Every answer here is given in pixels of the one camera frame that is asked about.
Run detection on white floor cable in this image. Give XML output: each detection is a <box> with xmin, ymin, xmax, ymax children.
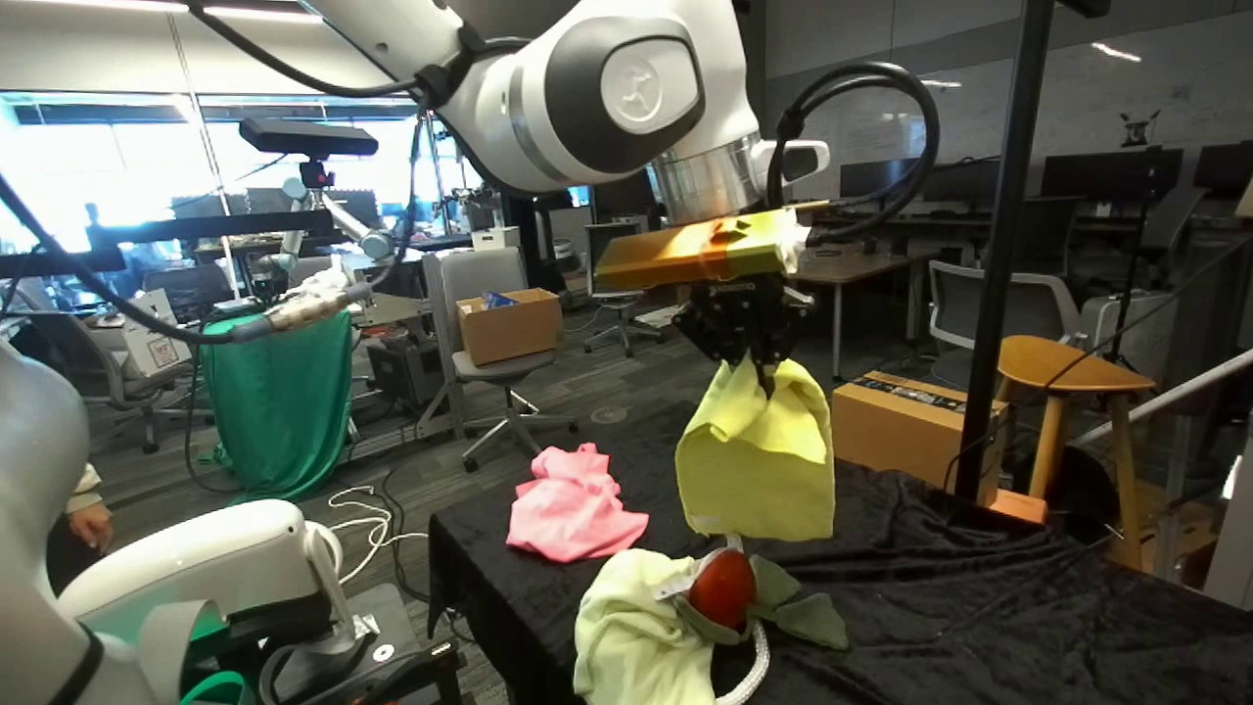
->
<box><xmin>316</xmin><ymin>483</ymin><xmax>434</xmax><ymax>561</ymax></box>

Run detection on white diagonal rail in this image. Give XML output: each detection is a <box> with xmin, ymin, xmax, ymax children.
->
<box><xmin>1068</xmin><ymin>350</ymin><xmax>1253</xmax><ymax>454</ymax></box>

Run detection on black clamp mount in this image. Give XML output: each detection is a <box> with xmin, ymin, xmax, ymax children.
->
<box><xmin>256</xmin><ymin>621</ymin><xmax>463</xmax><ymax>705</ymax></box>

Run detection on wooden stool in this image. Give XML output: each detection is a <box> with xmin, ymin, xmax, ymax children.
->
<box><xmin>990</xmin><ymin>331</ymin><xmax>1162</xmax><ymax>578</ymax></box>

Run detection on small cardboard box blue label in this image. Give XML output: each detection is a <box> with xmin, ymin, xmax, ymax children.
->
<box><xmin>453</xmin><ymin>286</ymin><xmax>568</xmax><ymax>368</ymax></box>

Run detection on orange yellow wrist camera block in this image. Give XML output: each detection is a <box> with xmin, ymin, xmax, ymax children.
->
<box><xmin>590</xmin><ymin>207</ymin><xmax>814</xmax><ymax>292</ymax></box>

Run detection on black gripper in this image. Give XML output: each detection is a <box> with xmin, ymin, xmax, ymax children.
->
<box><xmin>674</xmin><ymin>274</ymin><xmax>814</xmax><ymax>391</ymax></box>

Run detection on cardboard box with black tape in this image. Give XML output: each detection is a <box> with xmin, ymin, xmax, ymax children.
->
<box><xmin>829</xmin><ymin>368</ymin><xmax>1009</xmax><ymax>496</ymax></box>

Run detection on white crumpled object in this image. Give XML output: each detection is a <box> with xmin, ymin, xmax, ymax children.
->
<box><xmin>267</xmin><ymin>264</ymin><xmax>362</xmax><ymax>329</ymax></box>

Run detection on wide black computer monitor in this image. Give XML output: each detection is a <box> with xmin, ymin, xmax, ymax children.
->
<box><xmin>1038</xmin><ymin>146</ymin><xmax>1188</xmax><ymax>207</ymax></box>

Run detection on white rope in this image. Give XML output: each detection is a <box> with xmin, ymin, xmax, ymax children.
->
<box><xmin>708</xmin><ymin>621</ymin><xmax>780</xmax><ymax>705</ymax></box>

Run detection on black stand pole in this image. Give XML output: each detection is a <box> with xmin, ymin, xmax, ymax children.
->
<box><xmin>957</xmin><ymin>0</ymin><xmax>1067</xmax><ymax>521</ymax></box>

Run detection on person in beige sweater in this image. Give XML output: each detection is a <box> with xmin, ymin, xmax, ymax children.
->
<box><xmin>50</xmin><ymin>461</ymin><xmax>119</xmax><ymax>556</ymax></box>

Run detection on dark mesh office chair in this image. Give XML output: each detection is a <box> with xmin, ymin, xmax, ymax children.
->
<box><xmin>581</xmin><ymin>210</ymin><xmax>654</xmax><ymax>359</ymax></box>

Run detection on pink cloth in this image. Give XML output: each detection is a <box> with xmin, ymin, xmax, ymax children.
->
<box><xmin>502</xmin><ymin>438</ymin><xmax>654</xmax><ymax>566</ymax></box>

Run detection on wooden desk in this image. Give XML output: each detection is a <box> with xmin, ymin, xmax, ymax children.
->
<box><xmin>801</xmin><ymin>241</ymin><xmax>915</xmax><ymax>382</ymax></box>

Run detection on white frame chair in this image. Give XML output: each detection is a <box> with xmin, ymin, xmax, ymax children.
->
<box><xmin>923</xmin><ymin>254</ymin><xmax>1088</xmax><ymax>355</ymax></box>

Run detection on grey swivel office chair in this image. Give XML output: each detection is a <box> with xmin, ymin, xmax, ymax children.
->
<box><xmin>425</xmin><ymin>245</ymin><xmax>581</xmax><ymax>472</ymax></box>

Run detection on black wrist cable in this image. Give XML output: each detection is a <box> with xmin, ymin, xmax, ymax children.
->
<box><xmin>182</xmin><ymin>0</ymin><xmax>943</xmax><ymax>252</ymax></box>

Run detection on black tablecloth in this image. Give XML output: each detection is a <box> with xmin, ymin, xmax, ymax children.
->
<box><xmin>425</xmin><ymin>411</ymin><xmax>1253</xmax><ymax>705</ymax></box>

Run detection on yellow cloth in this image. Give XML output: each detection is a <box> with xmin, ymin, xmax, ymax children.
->
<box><xmin>674</xmin><ymin>352</ymin><xmax>842</xmax><ymax>548</ymax></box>

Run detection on cream white cloth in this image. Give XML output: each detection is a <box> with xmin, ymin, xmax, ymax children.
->
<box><xmin>568</xmin><ymin>546</ymin><xmax>735</xmax><ymax>705</ymax></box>

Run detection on small wooden block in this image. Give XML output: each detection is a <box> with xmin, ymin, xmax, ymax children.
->
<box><xmin>982</xmin><ymin>484</ymin><xmax>1052</xmax><ymax>530</ymax></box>

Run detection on black stereo camera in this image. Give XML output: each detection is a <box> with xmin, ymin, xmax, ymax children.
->
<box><xmin>234</xmin><ymin>115</ymin><xmax>386</xmax><ymax>163</ymax></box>

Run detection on red plush toy green leaves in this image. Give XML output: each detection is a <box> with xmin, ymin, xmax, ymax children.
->
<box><xmin>661</xmin><ymin>535</ymin><xmax>853</xmax><ymax>655</ymax></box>

